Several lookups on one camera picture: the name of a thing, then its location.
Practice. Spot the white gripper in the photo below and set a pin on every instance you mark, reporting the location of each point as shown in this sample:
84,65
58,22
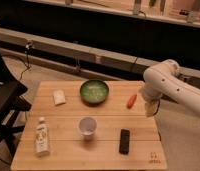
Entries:
152,108

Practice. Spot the red pepper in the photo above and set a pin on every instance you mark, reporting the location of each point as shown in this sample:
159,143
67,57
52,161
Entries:
131,101

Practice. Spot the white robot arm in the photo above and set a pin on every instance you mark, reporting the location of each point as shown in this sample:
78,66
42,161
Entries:
162,79

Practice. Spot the white sponge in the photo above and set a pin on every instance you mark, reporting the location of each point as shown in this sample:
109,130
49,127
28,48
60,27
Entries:
59,97

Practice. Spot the black remote control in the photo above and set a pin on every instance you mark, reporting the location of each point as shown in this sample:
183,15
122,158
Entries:
124,141

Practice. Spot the green bowl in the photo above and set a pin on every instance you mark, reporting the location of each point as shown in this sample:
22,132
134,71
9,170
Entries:
94,91

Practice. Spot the clear plastic cup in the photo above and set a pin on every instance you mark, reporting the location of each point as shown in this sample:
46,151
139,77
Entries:
87,126

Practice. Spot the wooden folding table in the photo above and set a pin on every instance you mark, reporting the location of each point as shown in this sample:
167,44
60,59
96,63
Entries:
63,133

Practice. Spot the white plastic bottle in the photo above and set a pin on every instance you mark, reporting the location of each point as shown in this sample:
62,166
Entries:
41,138

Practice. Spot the black chair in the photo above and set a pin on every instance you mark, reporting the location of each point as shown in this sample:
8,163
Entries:
11,104

